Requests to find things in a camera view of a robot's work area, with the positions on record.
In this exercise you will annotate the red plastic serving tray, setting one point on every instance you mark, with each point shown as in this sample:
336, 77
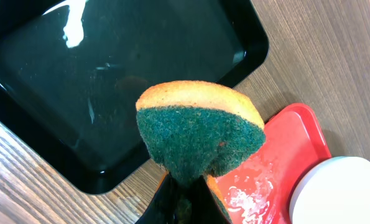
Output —
260, 189

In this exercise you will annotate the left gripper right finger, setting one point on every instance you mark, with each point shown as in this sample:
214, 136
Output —
204, 206

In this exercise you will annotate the black rectangular water tray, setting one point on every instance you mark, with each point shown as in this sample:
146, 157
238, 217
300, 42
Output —
71, 72

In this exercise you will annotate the light blue plate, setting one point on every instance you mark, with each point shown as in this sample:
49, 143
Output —
335, 191

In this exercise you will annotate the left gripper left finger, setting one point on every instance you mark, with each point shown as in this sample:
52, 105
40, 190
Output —
161, 209

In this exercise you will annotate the green and orange sponge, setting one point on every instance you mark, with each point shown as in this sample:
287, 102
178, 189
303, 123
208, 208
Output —
198, 129

